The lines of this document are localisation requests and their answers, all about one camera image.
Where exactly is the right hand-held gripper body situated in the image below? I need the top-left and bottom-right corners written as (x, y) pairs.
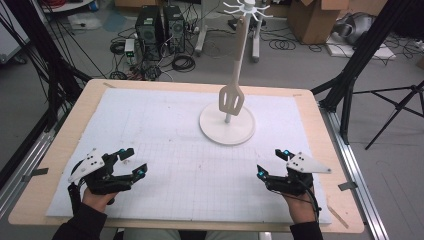
top-left (264, 151), bottom-right (333, 197)

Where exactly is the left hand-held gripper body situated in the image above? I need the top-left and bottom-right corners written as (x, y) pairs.
top-left (67, 147), bottom-right (135, 196)

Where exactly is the white hook rack stand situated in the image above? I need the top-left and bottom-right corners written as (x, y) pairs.
top-left (198, 0), bottom-right (272, 146)

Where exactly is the beige slotted spatula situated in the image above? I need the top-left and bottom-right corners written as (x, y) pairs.
top-left (217, 15), bottom-right (250, 117)

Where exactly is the person's left hand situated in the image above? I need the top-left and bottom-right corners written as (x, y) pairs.
top-left (81, 187), bottom-right (118, 214)

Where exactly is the person's right hand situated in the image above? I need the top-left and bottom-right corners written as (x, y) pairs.
top-left (282, 192), bottom-right (320, 225)

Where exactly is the white grid mat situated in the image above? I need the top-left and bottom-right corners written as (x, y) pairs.
top-left (45, 87), bottom-right (333, 224)

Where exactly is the grey metal clamp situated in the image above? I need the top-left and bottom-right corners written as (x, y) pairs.
top-left (337, 181), bottom-right (359, 192)
top-left (21, 167), bottom-right (50, 183)

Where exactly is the small white device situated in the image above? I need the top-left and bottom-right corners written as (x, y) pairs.
top-left (123, 38), bottom-right (137, 65)

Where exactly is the white stand leg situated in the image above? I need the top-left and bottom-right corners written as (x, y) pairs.
top-left (251, 18), bottom-right (261, 64)

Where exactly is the black tripod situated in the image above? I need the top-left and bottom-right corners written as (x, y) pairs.
top-left (352, 79), bottom-right (424, 151)

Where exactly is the black computer tower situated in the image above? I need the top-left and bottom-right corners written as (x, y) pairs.
top-left (134, 5), bottom-right (165, 62)
top-left (162, 4), bottom-right (186, 55)

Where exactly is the white foam board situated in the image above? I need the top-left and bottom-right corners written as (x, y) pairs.
top-left (325, 34), bottom-right (398, 61)

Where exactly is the brown cardboard box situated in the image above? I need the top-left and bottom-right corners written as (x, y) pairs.
top-left (287, 0), bottom-right (352, 46)

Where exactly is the black power strip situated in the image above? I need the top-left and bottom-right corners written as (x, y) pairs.
top-left (227, 17), bottom-right (268, 32)

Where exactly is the silver grey appliance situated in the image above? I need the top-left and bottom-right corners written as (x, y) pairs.
top-left (332, 11), bottom-right (377, 46)

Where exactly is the white round table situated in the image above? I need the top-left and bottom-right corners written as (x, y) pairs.
top-left (39, 0), bottom-right (97, 14)

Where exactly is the white cabinet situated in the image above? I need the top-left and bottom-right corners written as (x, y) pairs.
top-left (0, 0), bottom-right (32, 65)

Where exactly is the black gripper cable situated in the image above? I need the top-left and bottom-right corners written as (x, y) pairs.
top-left (67, 159), bottom-right (88, 217)
top-left (298, 178), bottom-right (323, 224)

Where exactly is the aluminium rail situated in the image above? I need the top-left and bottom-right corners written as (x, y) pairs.
top-left (319, 105), bottom-right (390, 240)
top-left (0, 128), bottom-right (57, 219)

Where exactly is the black frame stand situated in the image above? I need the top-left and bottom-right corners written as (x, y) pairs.
top-left (0, 0), bottom-right (94, 134)
top-left (310, 0), bottom-right (424, 146)

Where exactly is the coiled black cable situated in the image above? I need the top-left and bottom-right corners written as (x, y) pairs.
top-left (171, 53), bottom-right (197, 73)
top-left (268, 38), bottom-right (297, 52)

